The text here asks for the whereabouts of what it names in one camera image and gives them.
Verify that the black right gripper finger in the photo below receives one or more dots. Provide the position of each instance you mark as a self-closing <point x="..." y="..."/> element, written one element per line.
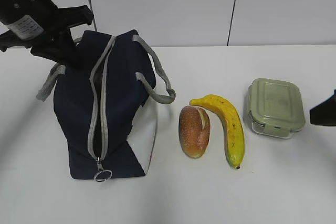
<point x="324" y="113"/>

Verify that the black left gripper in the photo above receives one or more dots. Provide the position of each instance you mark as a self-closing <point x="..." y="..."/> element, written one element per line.
<point x="53" y="40"/>

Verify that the green lidded glass container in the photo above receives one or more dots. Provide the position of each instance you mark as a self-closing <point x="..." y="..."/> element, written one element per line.
<point x="274" y="108"/>

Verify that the navy blue lunch bag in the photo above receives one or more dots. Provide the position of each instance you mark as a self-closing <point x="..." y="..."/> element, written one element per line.
<point x="106" y="105"/>

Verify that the yellow banana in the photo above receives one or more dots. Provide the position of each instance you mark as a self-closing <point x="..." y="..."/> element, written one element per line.
<point x="234" y="140"/>

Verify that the brown bread roll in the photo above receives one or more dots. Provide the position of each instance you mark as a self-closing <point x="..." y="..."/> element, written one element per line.
<point x="194" y="130"/>

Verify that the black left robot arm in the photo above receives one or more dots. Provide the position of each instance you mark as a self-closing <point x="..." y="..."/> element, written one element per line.
<point x="41" y="10"/>

